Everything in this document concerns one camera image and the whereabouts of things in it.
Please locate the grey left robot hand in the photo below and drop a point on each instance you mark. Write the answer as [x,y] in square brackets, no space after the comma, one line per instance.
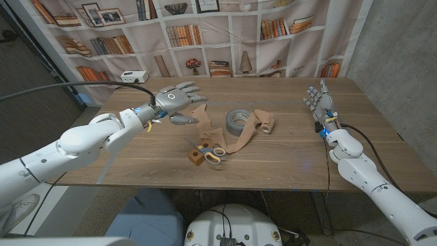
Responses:
[172,99]

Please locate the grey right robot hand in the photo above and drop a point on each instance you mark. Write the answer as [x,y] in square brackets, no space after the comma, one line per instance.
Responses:
[324,106]

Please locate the beige adhesive wrap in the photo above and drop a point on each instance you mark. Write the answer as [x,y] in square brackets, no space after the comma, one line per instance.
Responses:
[218,135]

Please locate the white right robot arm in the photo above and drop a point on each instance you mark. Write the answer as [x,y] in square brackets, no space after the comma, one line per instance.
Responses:
[385,194]

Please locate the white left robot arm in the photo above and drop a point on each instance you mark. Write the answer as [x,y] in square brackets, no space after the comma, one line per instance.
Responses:
[78,140]

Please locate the wooden block with holes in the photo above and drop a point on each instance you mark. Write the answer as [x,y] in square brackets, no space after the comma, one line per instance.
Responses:
[195,157]

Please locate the white power box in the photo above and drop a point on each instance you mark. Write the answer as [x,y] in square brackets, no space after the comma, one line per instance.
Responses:
[133,77]

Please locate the printed bookshelf backdrop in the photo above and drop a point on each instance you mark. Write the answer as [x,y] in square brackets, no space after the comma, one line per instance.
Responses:
[218,51]

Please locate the dark metal table leg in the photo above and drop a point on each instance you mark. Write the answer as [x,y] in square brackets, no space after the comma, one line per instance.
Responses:
[319,212]

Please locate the blue grey box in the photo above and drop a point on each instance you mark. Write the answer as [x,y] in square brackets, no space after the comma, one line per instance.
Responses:
[147,218]

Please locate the black floor device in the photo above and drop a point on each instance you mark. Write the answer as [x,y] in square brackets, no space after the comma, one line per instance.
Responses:
[297,239]

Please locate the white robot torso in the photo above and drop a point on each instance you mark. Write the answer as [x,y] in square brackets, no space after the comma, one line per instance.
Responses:
[239,222]

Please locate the white shoe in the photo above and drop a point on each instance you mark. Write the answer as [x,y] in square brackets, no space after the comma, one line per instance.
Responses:
[24,208]

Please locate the grey duct tape roll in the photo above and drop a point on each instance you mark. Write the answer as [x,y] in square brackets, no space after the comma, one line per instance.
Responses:
[232,127]

